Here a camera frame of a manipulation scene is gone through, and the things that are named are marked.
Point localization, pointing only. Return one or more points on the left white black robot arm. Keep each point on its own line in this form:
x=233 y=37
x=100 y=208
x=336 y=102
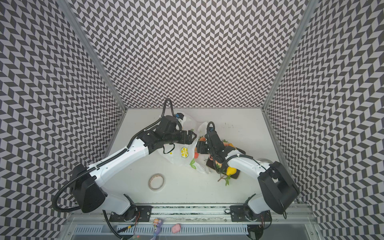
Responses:
x=88 y=184

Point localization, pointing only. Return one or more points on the white lemon print plastic bag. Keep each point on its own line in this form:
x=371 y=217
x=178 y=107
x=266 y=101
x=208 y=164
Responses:
x=183 y=155

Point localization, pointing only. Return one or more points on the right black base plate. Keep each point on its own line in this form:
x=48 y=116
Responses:
x=240 y=213

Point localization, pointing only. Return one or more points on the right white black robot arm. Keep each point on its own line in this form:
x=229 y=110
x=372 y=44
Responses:
x=278 y=189

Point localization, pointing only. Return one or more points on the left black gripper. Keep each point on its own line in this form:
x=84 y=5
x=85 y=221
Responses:
x=189 y=140

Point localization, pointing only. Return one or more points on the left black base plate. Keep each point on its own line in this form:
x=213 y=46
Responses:
x=133 y=214

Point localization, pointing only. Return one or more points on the roll of clear tape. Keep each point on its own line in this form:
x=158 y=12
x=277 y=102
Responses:
x=156 y=182

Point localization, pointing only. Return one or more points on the purple toy figure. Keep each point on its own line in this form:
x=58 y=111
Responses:
x=157 y=228

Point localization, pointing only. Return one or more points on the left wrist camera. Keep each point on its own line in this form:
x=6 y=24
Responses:
x=179 y=116

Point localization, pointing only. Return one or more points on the yellow fake lemon with leaves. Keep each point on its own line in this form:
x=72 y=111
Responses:
x=227 y=176

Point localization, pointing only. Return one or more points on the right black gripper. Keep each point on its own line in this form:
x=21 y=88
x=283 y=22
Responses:
x=202 y=147

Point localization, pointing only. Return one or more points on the pink toy blob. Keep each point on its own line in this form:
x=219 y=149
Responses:
x=176 y=228

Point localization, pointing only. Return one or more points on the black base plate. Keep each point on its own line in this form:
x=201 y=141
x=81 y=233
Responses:
x=133 y=214
x=240 y=213

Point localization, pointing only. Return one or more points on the aluminium front rail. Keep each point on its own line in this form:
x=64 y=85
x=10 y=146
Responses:
x=220 y=213

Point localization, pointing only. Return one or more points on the fake strawberry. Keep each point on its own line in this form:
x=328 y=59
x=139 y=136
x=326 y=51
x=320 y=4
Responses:
x=225 y=142

